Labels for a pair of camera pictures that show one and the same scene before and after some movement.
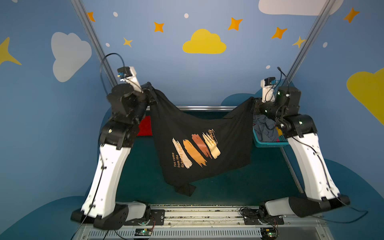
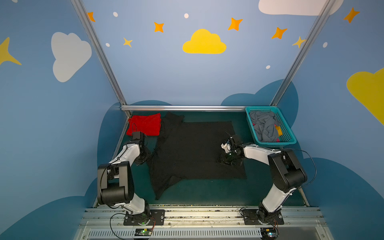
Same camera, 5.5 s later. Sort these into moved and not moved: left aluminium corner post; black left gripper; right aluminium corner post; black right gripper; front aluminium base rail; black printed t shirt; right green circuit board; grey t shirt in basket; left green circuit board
Moved: black left gripper; black printed t shirt; black right gripper
Not moved: left aluminium corner post; right aluminium corner post; front aluminium base rail; left green circuit board; grey t shirt in basket; right green circuit board
